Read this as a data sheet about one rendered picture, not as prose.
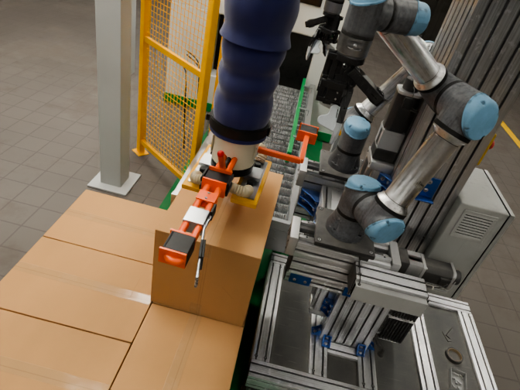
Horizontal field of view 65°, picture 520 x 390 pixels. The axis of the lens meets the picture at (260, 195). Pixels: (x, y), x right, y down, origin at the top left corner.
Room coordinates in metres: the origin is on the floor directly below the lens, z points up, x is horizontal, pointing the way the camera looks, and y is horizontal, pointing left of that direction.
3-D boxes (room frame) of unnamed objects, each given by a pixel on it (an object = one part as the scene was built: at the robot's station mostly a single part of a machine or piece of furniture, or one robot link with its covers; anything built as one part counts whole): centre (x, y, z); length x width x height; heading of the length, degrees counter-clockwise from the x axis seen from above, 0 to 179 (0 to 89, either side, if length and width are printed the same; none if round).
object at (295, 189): (2.92, -0.23, 0.50); 2.31 x 0.05 x 0.19; 179
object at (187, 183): (1.39, 0.23, 1.08); 0.34 x 0.10 x 0.05; 177
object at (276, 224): (1.76, 0.12, 0.58); 0.70 x 0.03 x 0.06; 89
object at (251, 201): (1.38, 0.04, 1.08); 0.34 x 0.10 x 0.05; 177
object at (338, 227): (1.24, -0.34, 1.09); 0.15 x 0.15 x 0.10
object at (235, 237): (1.38, 0.13, 0.74); 0.60 x 0.40 x 0.40; 177
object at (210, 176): (1.14, 0.15, 1.18); 0.10 x 0.08 x 0.06; 87
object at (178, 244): (0.79, 0.18, 1.18); 0.08 x 0.07 x 0.05; 177
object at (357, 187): (1.23, -0.35, 1.20); 0.13 x 0.12 x 0.14; 25
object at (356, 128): (1.74, -0.35, 1.20); 0.13 x 0.12 x 0.14; 0
